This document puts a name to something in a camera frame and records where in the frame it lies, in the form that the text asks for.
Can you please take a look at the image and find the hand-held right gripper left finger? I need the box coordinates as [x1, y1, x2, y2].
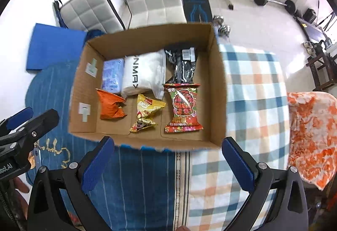
[26, 136, 115, 231]

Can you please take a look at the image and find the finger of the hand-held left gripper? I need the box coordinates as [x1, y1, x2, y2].
[0, 109, 60, 151]
[0, 107, 33, 132]

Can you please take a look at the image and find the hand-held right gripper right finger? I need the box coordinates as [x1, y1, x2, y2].
[222, 137, 309, 231]

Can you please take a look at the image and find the orange snack packet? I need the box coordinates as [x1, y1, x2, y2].
[96, 88, 127, 120]

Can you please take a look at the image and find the cardboard box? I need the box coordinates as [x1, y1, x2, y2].
[68, 23, 227, 153]

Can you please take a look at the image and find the yellow panda snack packet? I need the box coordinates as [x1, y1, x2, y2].
[129, 93, 166, 134]

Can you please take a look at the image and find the red snack packet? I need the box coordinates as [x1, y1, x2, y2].
[162, 83, 204, 134]

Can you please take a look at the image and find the blue tissue pack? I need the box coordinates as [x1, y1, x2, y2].
[101, 59, 125, 95]

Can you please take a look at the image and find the white soft packet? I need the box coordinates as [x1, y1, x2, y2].
[121, 49, 167, 98]

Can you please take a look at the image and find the black snack packet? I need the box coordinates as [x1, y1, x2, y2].
[164, 47, 197, 85]

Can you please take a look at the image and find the person's left hand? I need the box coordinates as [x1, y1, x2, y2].
[11, 177, 31, 218]

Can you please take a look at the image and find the blue foam mat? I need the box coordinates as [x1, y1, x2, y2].
[26, 23, 88, 72]

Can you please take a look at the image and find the orange and white towel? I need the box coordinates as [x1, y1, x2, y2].
[286, 91, 337, 191]

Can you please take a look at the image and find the dark blue cloth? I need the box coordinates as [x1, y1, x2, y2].
[86, 28, 107, 40]

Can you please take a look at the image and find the blue and black bag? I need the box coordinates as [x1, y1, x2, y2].
[52, 0, 66, 28]

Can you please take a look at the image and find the dark wooden chair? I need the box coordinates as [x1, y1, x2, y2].
[307, 44, 337, 92]

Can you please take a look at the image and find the pair of shoes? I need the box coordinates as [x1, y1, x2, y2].
[302, 41, 316, 56]

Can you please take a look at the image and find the treadmill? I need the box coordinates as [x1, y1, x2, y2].
[295, 14, 329, 42]

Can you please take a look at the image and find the black speaker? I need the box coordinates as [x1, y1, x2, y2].
[303, 9, 317, 24]

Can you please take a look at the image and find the black and blue weight bench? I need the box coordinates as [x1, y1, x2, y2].
[180, 0, 213, 24]

